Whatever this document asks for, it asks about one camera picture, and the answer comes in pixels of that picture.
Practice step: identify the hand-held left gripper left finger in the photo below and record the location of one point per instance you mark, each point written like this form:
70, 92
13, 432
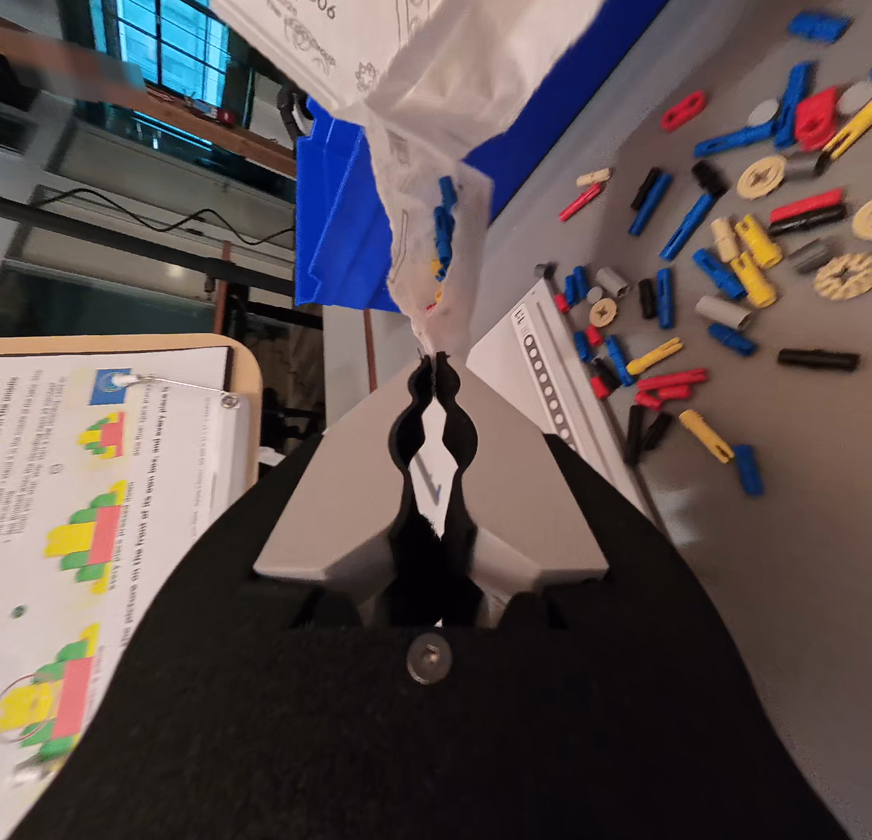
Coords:
340, 513

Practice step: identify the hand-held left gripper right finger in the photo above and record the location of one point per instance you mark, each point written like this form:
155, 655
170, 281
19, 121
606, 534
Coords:
531, 513

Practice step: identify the blue plastic bin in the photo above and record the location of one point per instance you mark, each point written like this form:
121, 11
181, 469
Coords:
334, 206

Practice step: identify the white printed paper bag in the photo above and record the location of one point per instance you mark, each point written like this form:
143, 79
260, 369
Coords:
422, 70

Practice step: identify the pile of mixed lego pins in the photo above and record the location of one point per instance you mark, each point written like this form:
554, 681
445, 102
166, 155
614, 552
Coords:
719, 274

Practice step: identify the open instruction booklet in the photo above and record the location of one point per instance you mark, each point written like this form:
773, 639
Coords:
497, 370

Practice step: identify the printed instruction sheet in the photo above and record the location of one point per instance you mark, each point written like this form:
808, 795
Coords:
170, 445

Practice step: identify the black pole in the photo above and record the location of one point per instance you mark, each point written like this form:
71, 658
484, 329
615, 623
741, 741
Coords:
136, 244

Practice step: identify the wooden post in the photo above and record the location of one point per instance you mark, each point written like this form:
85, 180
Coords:
204, 128

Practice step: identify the window with dark frame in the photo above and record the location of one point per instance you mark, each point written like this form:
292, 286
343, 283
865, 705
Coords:
177, 49

